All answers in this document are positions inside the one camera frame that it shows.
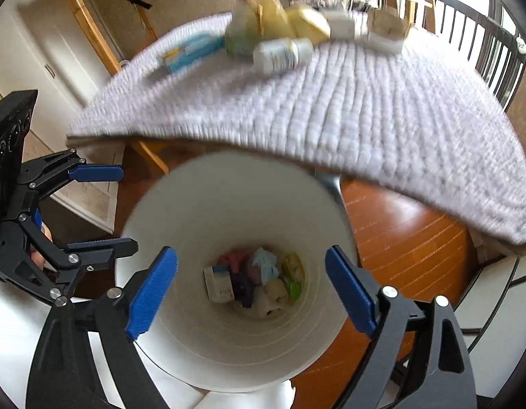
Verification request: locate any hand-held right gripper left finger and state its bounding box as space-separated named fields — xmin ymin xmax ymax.
xmin=28 ymin=246 xmax=179 ymax=409

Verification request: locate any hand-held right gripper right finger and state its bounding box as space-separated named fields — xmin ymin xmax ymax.
xmin=325 ymin=245 xmax=477 ymax=409

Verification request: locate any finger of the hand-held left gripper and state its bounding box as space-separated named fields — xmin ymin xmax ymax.
xmin=18 ymin=212 xmax=138 ymax=306
xmin=22 ymin=148 xmax=124 ymax=201

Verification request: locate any green capped clear bottle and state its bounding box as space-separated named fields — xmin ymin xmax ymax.
xmin=281 ymin=252 xmax=306 ymax=303

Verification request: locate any purple plastic object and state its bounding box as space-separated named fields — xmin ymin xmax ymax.
xmin=231 ymin=273 xmax=257 ymax=307

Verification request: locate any blue face mask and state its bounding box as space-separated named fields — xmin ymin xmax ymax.
xmin=250 ymin=247 xmax=283 ymax=284

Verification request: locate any white trash bin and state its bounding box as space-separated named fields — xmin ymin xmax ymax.
xmin=114 ymin=151 xmax=359 ymax=393

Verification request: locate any white cabinet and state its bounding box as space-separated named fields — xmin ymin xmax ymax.
xmin=0 ymin=0 xmax=123 ymax=150

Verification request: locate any white plastic bag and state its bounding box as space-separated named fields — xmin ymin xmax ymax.
xmin=0 ymin=279 xmax=298 ymax=409

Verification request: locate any blue white medicine box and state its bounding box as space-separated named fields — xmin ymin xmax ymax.
xmin=161 ymin=34 xmax=227 ymax=75

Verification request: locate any lavender quilted blanket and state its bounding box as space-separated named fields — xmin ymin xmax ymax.
xmin=67 ymin=0 xmax=526 ymax=245

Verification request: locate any green plastic packet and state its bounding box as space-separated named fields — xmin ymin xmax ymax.
xmin=224 ymin=26 xmax=264 ymax=58

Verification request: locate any white pill bottle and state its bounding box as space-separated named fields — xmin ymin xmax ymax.
xmin=252 ymin=37 xmax=315 ymax=75

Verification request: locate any white tape roll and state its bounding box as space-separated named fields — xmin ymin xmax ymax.
xmin=367 ymin=30 xmax=406 ymax=55

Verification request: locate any yellow paper bag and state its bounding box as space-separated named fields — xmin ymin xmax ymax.
xmin=263 ymin=0 xmax=332 ymax=45

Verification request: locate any white orange medicine box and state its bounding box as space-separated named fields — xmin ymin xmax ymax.
xmin=325 ymin=11 xmax=357 ymax=40

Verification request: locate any wooden ladder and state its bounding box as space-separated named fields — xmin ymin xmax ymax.
xmin=380 ymin=0 xmax=436 ymax=35

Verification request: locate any dark window railing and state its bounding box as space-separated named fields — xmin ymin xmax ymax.
xmin=433 ymin=0 xmax=526 ymax=113

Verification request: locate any wooden bunk bed frame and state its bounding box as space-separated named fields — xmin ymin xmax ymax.
xmin=50 ymin=0 xmax=170 ymax=175

